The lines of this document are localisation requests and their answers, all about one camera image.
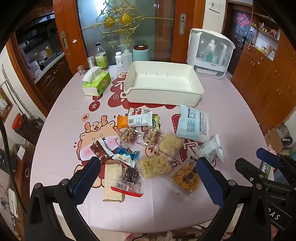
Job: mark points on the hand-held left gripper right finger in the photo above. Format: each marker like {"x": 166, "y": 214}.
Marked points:
{"x": 211, "y": 184}

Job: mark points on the pale rice crisp packet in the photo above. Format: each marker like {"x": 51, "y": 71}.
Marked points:
{"x": 170, "y": 143}

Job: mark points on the teal canister brown lid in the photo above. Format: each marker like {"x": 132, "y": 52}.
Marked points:
{"x": 140, "y": 54}

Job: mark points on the white pill bottle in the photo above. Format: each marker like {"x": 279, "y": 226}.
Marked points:
{"x": 119, "y": 59}

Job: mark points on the glass sliding door gold ornament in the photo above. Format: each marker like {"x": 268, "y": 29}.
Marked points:
{"x": 148, "y": 27}

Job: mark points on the pink door decoration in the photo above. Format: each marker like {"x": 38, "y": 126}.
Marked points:
{"x": 244, "y": 19}

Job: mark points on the green snack packet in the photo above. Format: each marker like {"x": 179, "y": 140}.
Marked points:
{"x": 156, "y": 122}

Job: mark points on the dark snack packet red trim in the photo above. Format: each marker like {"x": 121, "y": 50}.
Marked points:
{"x": 130, "y": 179}

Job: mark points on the orange fried snack packet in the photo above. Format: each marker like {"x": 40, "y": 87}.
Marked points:
{"x": 186, "y": 179}

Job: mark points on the white bottle sterilizer cabinet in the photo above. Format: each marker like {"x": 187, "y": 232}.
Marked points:
{"x": 208, "y": 53}

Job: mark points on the white plastic storage bin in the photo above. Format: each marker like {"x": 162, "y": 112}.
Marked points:
{"x": 161, "y": 81}

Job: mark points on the wooden picture frame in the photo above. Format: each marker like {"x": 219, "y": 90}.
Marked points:
{"x": 6, "y": 104}

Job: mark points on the clear nut date packet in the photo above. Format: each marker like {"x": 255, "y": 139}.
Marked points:
{"x": 129, "y": 135}
{"x": 149, "y": 137}

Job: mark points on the pale blue large packet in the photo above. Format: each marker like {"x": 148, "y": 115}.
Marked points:
{"x": 193, "y": 124}

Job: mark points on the pink printed tablecloth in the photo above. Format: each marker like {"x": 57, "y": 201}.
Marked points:
{"x": 69, "y": 120}

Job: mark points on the yellow puffed snack packet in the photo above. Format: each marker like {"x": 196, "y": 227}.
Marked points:
{"x": 156, "y": 165}

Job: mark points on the small white snack packet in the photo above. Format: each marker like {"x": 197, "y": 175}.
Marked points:
{"x": 210, "y": 149}

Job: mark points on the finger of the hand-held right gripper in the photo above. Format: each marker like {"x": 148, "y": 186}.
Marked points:
{"x": 247, "y": 169}
{"x": 269, "y": 158}

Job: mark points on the small glass jar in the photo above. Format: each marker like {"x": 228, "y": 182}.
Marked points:
{"x": 80, "y": 70}

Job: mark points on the brown candy packet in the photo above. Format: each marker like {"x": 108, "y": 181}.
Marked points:
{"x": 100, "y": 149}

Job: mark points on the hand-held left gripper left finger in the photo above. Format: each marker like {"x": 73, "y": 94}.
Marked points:
{"x": 86, "y": 179}

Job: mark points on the clear squeeze bottle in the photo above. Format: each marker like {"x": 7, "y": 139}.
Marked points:
{"x": 128, "y": 58}

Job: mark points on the dark entrance door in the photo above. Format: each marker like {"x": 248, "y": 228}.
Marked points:
{"x": 235, "y": 34}

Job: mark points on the blue white candy packet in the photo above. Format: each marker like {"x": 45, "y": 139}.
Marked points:
{"x": 126, "y": 157}

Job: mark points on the wooden shelf cabinet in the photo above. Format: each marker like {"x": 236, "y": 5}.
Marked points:
{"x": 266, "y": 81}

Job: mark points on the cream wafer packet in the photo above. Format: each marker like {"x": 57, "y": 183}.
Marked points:
{"x": 112, "y": 176}

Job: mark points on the metal crutch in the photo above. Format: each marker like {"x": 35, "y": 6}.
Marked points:
{"x": 16, "y": 92}

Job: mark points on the cardboard box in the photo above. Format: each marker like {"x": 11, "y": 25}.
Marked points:
{"x": 274, "y": 140}

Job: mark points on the glass bottle green label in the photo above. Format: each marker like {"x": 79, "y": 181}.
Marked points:
{"x": 101, "y": 59}

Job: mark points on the green tissue box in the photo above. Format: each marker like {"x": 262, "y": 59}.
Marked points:
{"x": 97, "y": 82}

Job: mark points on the red lidded container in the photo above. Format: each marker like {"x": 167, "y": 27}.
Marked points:
{"x": 19, "y": 121}

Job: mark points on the white wall switch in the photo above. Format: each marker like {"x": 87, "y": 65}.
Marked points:
{"x": 215, "y": 5}

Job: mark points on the small metal can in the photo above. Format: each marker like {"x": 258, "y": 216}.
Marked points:
{"x": 91, "y": 63}

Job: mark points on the red cookie packet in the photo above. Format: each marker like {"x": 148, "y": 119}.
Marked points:
{"x": 136, "y": 111}

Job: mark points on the orange white snack bar packet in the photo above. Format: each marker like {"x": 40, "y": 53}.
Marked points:
{"x": 134, "y": 121}

